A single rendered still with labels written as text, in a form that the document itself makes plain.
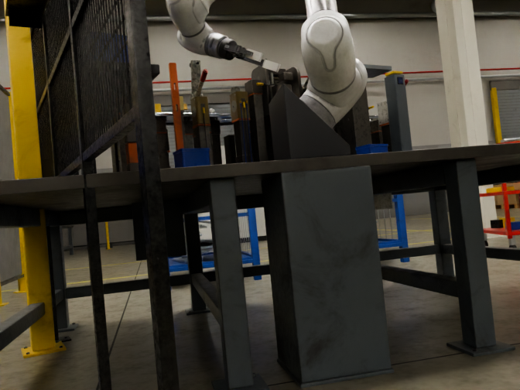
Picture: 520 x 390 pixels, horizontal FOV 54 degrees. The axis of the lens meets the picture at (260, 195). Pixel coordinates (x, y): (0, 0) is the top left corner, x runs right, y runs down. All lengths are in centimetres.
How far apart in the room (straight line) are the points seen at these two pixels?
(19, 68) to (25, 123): 26
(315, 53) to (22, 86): 156
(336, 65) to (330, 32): 10
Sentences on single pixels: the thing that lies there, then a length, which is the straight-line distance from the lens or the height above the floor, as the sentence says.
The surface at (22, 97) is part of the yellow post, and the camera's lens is 267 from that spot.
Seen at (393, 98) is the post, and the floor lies 103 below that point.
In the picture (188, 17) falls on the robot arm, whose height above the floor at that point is 125.
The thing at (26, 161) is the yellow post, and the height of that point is 89.
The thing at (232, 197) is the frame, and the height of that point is 60.
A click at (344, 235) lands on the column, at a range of 163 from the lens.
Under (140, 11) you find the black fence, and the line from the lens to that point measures 102.
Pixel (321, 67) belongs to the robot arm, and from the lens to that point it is 160.
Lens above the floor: 54
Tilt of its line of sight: 2 degrees up
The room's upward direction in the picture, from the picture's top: 5 degrees counter-clockwise
